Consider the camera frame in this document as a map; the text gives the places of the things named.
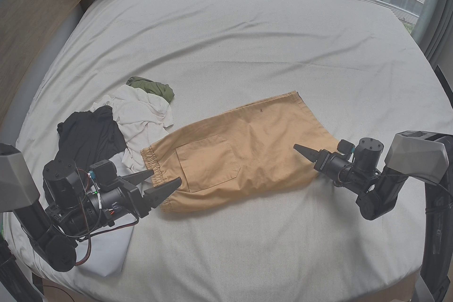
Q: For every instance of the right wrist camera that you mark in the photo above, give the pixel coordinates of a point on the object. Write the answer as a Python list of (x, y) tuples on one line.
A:
[(346, 145)]

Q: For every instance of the green garment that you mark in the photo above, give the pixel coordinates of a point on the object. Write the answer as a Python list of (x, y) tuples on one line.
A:
[(152, 86)]

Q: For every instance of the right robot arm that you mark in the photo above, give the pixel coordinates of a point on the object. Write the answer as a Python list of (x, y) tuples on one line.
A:
[(414, 155)]

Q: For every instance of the tan shorts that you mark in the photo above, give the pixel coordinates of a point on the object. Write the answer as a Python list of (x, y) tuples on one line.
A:
[(247, 152)]

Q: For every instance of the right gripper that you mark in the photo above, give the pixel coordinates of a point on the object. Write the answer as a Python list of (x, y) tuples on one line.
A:
[(331, 163)]

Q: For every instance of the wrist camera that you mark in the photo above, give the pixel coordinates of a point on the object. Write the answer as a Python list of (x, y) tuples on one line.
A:
[(346, 145), (103, 171)]

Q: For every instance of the cream white garment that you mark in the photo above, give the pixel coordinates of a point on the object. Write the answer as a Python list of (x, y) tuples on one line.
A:
[(141, 130)]

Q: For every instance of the bluish white garment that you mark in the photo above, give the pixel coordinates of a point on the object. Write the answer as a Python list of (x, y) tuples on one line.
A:
[(106, 251)]

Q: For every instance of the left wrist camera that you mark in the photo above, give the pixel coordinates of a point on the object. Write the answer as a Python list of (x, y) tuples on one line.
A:
[(103, 171)]

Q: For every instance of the black garment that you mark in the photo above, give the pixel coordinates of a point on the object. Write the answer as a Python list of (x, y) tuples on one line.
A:
[(88, 137)]

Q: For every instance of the bed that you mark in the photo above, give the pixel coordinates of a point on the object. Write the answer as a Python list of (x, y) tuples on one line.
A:
[(247, 45)]

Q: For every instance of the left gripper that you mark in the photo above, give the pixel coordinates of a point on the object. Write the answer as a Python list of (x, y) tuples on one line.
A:
[(122, 199)]

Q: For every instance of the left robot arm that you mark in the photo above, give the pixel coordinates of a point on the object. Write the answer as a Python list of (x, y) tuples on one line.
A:
[(60, 176)]

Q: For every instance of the grey-green curtain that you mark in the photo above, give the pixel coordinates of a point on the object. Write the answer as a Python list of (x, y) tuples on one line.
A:
[(439, 10)]

